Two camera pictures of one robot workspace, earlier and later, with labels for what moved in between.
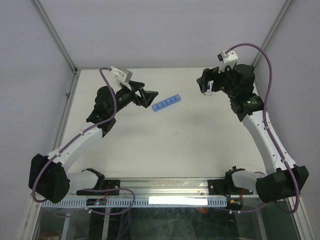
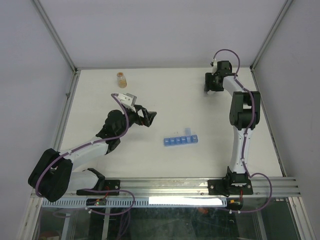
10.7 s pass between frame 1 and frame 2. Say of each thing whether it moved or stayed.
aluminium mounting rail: stayed
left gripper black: moved
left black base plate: stayed
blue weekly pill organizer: moved
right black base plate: stayed
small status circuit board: stayed
